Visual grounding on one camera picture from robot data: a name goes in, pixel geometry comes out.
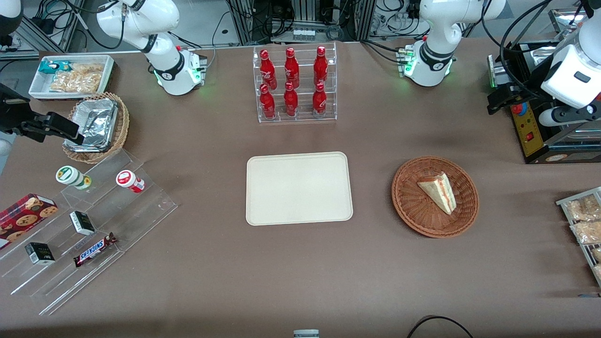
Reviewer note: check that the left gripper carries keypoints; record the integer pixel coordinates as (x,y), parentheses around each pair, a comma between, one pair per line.
(529,80)

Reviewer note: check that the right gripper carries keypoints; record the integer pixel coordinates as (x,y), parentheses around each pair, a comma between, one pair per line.
(10,116)

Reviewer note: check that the triangle sandwich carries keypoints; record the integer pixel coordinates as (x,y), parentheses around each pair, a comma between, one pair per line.
(440,191)

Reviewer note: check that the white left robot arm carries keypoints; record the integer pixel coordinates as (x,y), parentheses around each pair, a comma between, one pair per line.
(436,28)

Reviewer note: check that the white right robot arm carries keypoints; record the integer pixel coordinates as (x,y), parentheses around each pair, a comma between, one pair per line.
(162,63)

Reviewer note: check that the light tan wicker basket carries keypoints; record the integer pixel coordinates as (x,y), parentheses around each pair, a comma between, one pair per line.
(123,122)

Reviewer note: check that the brown round wicker basket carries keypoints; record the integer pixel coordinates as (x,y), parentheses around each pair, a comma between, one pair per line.
(413,206)

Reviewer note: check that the cream plastic tray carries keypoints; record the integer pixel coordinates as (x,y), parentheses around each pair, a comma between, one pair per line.
(299,188)

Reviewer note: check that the silver foil container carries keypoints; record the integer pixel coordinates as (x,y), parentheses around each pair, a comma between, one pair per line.
(96,122)

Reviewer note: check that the green lid white bottle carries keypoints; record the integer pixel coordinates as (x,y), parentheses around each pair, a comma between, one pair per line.
(70,176)

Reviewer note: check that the black hot dog roller machine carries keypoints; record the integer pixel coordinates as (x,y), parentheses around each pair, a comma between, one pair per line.
(533,136)

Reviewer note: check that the clear bag of crackers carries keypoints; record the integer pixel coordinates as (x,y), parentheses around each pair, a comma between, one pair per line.
(80,80)

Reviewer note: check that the white rectangular snack bin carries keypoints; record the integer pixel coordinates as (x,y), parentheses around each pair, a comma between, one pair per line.
(40,87)

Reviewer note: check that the teal snack packet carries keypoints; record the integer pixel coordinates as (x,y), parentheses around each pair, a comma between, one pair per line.
(49,67)

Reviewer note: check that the red lid white bottle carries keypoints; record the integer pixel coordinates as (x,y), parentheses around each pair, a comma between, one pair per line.
(129,180)

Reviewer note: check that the small black box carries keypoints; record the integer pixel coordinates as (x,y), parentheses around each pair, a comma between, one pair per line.
(82,222)
(40,253)

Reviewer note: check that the red cookie box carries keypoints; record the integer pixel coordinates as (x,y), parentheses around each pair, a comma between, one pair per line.
(26,213)

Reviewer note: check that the clear acrylic stepped display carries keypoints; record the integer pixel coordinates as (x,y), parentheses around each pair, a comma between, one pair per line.
(122,211)

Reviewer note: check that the snickers chocolate bar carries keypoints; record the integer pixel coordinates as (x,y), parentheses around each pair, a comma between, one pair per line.
(94,249)

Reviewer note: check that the clear bag of pastry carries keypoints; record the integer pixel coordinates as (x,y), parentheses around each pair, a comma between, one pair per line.
(582,209)
(587,231)

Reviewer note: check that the red cola bottle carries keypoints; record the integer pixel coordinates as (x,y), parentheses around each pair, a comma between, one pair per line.
(290,101)
(320,65)
(267,70)
(291,68)
(319,99)
(267,103)

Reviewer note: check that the clear acrylic bottle rack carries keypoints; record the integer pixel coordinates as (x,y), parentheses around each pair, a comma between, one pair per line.
(305,115)

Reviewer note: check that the white power strip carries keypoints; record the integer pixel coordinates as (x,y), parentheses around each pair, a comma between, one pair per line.
(303,34)

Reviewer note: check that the small grey box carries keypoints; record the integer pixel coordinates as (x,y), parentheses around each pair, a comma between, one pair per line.
(306,334)

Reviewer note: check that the aluminium frame post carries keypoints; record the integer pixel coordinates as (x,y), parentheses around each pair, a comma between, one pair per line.
(366,19)
(242,21)

